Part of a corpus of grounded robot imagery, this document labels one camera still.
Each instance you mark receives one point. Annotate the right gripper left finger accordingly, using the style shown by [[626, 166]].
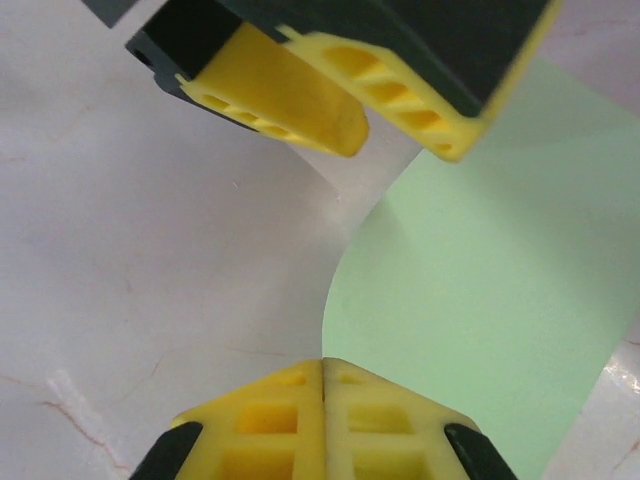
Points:
[[260, 435]]

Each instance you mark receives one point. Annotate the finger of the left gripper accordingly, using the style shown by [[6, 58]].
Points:
[[410, 65], [280, 95]]

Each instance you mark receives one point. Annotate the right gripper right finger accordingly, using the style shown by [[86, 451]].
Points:
[[390, 435]]

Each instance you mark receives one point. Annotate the light green paper sheet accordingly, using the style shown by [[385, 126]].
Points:
[[475, 275]]

